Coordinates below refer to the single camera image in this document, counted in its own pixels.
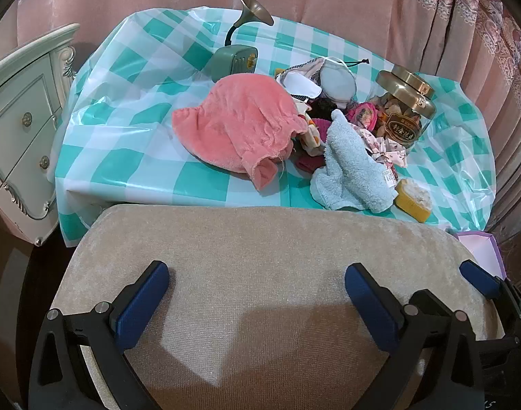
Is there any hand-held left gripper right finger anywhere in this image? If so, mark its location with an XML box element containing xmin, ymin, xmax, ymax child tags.
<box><xmin>344</xmin><ymin>262</ymin><xmax>485</xmax><ymax>410</ymax></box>

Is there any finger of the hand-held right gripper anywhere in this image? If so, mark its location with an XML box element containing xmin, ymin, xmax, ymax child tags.
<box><xmin>459</xmin><ymin>260</ymin><xmax>521</xmax><ymax>329</ymax></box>

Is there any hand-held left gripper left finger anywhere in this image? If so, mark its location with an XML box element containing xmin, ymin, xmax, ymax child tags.
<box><xmin>28</xmin><ymin>260</ymin><xmax>171</xmax><ymax>410</ymax></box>

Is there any purple cardboard box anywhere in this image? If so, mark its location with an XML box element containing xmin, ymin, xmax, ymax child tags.
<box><xmin>455</xmin><ymin>231</ymin><xmax>509</xmax><ymax>280</ymax></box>

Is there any grey drawstring pouch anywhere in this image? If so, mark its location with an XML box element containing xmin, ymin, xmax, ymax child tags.
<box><xmin>318</xmin><ymin>56</ymin><xmax>370</xmax><ymax>101</ymax></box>

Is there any yellow sponge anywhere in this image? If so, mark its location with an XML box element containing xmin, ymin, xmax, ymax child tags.
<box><xmin>394</xmin><ymin>178</ymin><xmax>434</xmax><ymax>223</ymax></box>

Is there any light blue towel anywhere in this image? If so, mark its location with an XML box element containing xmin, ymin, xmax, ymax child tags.
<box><xmin>309</xmin><ymin>109</ymin><xmax>397</xmax><ymax>213</ymax></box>

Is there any green white checked tablecloth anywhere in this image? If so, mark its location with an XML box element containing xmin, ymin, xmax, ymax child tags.
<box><xmin>47</xmin><ymin>6</ymin><xmax>498</xmax><ymax>248</ymax></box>

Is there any floral bow cloth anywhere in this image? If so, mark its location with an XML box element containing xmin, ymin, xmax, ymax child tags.
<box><xmin>355</xmin><ymin>126</ymin><xmax>409</xmax><ymax>168</ymax></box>

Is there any glass jar with gold lid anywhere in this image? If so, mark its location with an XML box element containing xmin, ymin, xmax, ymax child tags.
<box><xmin>369</xmin><ymin>65</ymin><xmax>437</xmax><ymax>152</ymax></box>

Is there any cream orange cloth toy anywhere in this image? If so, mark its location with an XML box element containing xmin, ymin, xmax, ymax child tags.
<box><xmin>292</xmin><ymin>107</ymin><xmax>325</xmax><ymax>156</ymax></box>

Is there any pink round printed pad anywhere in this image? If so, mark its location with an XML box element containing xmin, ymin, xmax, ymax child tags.
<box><xmin>345</xmin><ymin>102</ymin><xmax>378</xmax><ymax>131</ymax></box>

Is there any white ornate cabinet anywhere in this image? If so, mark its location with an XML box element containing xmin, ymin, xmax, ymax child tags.
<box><xmin>0</xmin><ymin>23</ymin><xmax>81</xmax><ymax>246</ymax></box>

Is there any black fuzzy cloth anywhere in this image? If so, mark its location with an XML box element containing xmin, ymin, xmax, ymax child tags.
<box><xmin>307</xmin><ymin>97</ymin><xmax>351</xmax><ymax>120</ymax></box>

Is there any pink fleece cap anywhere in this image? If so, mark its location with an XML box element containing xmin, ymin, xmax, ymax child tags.
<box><xmin>172</xmin><ymin>73</ymin><xmax>309</xmax><ymax>191</ymax></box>

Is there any green horn speaker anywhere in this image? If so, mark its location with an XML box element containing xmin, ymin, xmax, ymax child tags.
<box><xmin>210</xmin><ymin>0</ymin><xmax>274</xmax><ymax>83</ymax></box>

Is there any pink embroidered curtain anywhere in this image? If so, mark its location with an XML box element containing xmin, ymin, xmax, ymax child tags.
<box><xmin>0</xmin><ymin>0</ymin><xmax>521</xmax><ymax>265</ymax></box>

